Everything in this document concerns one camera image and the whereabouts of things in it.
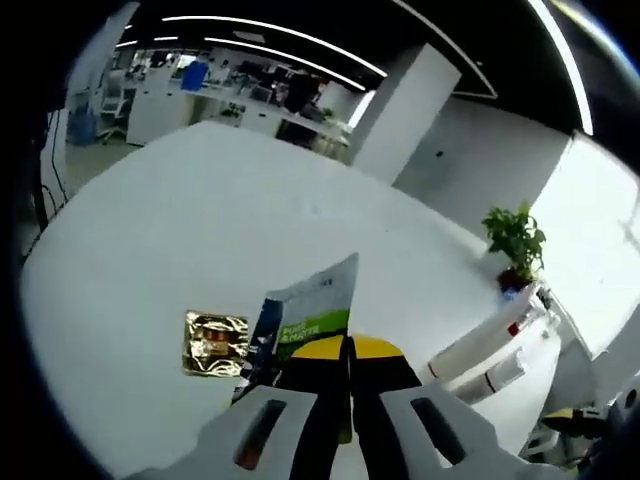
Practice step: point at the white skincare tube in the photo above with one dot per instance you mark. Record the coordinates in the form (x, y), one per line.
(480, 340)

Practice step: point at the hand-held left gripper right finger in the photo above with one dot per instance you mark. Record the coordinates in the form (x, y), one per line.
(395, 410)

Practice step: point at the dark blue skincare sachet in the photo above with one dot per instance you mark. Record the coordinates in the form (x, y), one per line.
(262, 325)

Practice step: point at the white red-collar pump bottle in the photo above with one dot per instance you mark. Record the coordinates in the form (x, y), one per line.
(515, 327)

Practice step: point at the long ceiling light strip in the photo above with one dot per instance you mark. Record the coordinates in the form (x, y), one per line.
(285, 60)
(275, 36)

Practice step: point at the small white red-label bottle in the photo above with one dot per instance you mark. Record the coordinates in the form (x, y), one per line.
(492, 384)

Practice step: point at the white office desk row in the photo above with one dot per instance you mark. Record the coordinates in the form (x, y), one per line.
(155, 110)

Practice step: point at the blue bin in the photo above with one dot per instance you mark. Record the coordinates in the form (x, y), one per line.
(194, 76)

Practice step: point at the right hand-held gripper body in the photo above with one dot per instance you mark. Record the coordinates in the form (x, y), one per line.
(625, 410)

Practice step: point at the wide ceiling light strip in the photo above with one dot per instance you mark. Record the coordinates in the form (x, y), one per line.
(567, 60)

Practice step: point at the green plant in white pot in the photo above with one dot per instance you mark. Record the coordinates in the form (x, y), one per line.
(515, 240)

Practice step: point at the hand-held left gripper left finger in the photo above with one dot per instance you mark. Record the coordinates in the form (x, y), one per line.
(300, 410)

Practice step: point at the gold foil skincare sachet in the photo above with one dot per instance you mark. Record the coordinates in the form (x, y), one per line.
(215, 345)

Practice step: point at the white and green snack bag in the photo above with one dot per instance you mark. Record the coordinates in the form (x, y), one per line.
(315, 295)

